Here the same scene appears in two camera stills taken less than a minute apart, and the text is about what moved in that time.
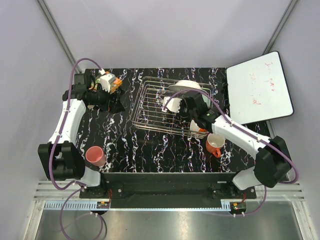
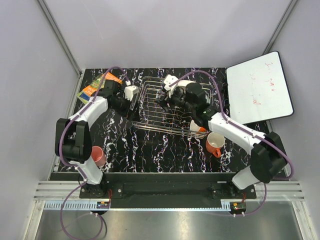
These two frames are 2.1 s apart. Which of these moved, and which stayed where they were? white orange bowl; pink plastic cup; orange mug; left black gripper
Moved: left black gripper
Stayed: pink plastic cup; white orange bowl; orange mug
